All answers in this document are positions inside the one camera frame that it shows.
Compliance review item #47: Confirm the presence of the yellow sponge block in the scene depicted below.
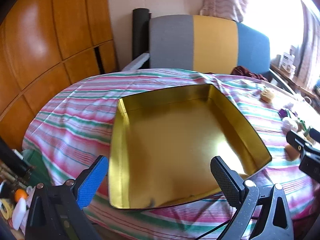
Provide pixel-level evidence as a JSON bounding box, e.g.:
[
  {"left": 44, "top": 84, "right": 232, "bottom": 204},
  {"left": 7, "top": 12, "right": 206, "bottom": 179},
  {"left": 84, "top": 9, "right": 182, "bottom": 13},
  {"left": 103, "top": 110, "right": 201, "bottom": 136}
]
[
  {"left": 285, "top": 144, "right": 300, "bottom": 161},
  {"left": 260, "top": 88, "right": 274, "bottom": 103}
]

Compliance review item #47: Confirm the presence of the white box on shelf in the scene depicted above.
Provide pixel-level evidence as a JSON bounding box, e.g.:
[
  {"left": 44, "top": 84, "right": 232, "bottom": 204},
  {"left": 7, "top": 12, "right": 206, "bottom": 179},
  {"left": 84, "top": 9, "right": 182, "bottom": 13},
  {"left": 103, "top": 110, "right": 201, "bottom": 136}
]
[{"left": 281, "top": 53, "right": 295, "bottom": 72}]

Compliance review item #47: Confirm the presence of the purple snack packet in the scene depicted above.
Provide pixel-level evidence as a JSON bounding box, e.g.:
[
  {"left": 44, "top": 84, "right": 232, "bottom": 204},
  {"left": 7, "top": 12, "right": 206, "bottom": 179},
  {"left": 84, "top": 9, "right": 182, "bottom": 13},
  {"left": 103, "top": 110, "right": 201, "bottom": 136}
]
[{"left": 278, "top": 108, "right": 291, "bottom": 119}]

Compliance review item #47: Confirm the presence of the orange ball on floor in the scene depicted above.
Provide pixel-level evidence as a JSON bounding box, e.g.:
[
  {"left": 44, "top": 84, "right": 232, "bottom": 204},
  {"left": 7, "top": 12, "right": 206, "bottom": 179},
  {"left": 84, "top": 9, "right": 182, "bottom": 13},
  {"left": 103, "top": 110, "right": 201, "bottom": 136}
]
[{"left": 14, "top": 189, "right": 28, "bottom": 203}]

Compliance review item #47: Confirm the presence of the orange wooden wardrobe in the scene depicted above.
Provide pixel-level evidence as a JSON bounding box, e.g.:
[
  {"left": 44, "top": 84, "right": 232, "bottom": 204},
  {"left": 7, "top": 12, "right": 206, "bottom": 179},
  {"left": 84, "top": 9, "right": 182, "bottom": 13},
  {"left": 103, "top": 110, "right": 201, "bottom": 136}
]
[{"left": 1, "top": 0, "right": 118, "bottom": 150}]

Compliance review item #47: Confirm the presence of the gold metal tin box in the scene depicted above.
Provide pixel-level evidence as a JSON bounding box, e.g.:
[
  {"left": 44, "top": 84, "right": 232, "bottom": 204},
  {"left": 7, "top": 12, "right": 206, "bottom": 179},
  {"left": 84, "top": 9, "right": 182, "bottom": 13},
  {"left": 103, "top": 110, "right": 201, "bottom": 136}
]
[{"left": 108, "top": 84, "right": 272, "bottom": 210}]

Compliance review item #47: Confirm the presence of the striped pink green bedsheet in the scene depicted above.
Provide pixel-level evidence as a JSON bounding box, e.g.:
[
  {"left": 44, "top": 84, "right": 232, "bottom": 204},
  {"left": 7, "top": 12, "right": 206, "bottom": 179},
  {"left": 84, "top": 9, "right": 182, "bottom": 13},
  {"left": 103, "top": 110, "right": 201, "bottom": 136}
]
[{"left": 23, "top": 69, "right": 319, "bottom": 239}]

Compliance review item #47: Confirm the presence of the dark red cloth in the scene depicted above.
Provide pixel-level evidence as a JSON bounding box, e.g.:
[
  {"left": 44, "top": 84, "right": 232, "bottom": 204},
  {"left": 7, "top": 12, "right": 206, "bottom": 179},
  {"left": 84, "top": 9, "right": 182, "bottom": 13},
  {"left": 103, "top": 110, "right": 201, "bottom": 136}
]
[{"left": 231, "top": 66, "right": 267, "bottom": 81}]

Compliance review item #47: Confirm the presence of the black rolled mat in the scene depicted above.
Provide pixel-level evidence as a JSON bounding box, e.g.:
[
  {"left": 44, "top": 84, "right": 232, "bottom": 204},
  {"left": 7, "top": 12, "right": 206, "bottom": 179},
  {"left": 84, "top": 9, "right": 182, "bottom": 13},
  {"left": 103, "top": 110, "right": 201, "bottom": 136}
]
[{"left": 132, "top": 8, "right": 150, "bottom": 60}]

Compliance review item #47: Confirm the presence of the grey yellow blue chair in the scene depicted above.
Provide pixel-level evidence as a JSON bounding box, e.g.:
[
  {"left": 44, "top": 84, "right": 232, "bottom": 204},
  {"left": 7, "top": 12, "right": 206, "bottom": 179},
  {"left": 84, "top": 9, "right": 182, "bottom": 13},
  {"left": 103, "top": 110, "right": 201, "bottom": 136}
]
[{"left": 123, "top": 15, "right": 294, "bottom": 94}]

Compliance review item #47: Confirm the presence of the white plastic ball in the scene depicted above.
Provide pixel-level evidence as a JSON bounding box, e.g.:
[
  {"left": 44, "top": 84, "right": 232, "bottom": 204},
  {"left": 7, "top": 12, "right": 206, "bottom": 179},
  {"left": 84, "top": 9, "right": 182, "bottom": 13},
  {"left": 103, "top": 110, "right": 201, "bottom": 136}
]
[{"left": 281, "top": 117, "right": 299, "bottom": 132}]

